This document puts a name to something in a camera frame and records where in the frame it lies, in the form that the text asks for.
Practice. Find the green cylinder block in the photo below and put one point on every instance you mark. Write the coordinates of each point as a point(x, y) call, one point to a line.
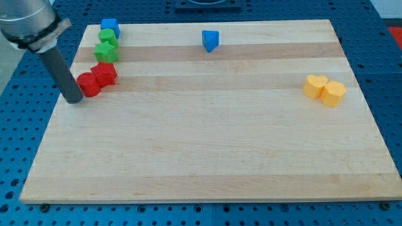
point(108, 36)

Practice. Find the yellow heart block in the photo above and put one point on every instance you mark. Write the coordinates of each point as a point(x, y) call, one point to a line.
point(313, 85)

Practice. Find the yellow hexagon block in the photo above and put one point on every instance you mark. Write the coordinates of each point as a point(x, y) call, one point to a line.
point(333, 93)

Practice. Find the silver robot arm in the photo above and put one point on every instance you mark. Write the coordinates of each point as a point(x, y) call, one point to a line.
point(31, 24)

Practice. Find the red cylinder block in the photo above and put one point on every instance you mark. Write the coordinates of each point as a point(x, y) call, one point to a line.
point(88, 84)

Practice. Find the blue cube block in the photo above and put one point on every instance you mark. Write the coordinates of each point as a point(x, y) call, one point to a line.
point(111, 23)

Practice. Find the green star block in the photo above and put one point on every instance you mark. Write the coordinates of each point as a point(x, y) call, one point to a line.
point(106, 52)

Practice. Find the red star block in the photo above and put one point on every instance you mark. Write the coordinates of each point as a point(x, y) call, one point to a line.
point(105, 73)

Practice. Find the blue triangular block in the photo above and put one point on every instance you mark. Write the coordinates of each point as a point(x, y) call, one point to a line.
point(210, 40)

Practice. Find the wooden board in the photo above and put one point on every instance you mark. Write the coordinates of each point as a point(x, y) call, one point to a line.
point(185, 126)

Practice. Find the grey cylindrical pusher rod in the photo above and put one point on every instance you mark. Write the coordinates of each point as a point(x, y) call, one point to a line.
point(59, 71)

